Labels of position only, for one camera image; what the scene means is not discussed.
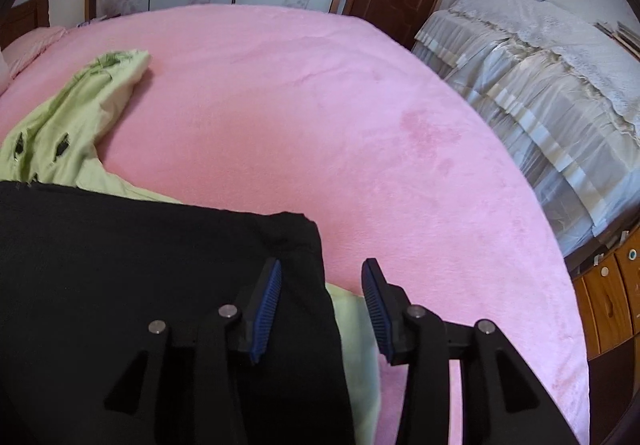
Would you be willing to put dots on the white lace covered furniture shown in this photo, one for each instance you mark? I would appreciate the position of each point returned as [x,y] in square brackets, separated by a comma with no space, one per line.
[540,100]

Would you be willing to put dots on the pink bed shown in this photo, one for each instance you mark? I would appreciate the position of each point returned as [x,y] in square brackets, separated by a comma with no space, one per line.
[325,125]

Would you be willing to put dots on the dark wooden headboard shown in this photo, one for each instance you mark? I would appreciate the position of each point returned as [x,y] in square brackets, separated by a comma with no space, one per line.
[25,17]

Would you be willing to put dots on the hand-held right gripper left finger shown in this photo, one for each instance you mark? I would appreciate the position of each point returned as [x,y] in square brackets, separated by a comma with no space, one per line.
[265,310]

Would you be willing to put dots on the wooden drawer cabinet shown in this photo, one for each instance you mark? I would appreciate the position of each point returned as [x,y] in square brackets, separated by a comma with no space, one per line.
[610,295]

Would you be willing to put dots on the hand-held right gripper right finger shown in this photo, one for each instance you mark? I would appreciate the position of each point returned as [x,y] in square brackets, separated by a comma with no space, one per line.
[375,310]

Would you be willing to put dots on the green and black hooded jacket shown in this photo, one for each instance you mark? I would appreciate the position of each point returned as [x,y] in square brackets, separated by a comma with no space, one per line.
[150,250]

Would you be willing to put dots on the plain pink pillow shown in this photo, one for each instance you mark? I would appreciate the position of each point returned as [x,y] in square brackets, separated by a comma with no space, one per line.
[35,42]

